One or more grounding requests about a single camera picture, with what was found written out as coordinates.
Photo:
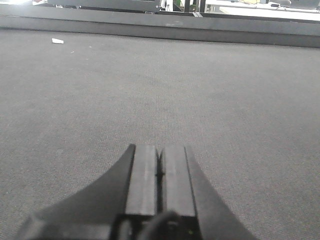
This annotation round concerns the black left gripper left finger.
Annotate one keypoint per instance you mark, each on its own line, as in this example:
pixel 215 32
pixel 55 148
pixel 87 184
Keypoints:
pixel 127 189

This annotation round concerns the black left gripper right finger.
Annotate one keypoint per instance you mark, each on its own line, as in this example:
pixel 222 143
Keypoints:
pixel 187 191

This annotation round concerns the small white paper scrap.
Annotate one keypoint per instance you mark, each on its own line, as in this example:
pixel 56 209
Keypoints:
pixel 57 41

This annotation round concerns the white background table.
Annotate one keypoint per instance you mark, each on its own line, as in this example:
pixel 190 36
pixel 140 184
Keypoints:
pixel 283 9

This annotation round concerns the dark grey conveyor side rail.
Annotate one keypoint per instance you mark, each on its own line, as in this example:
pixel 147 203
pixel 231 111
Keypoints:
pixel 203 27

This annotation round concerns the black metal frame post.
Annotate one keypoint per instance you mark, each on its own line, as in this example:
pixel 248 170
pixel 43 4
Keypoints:
pixel 194 6

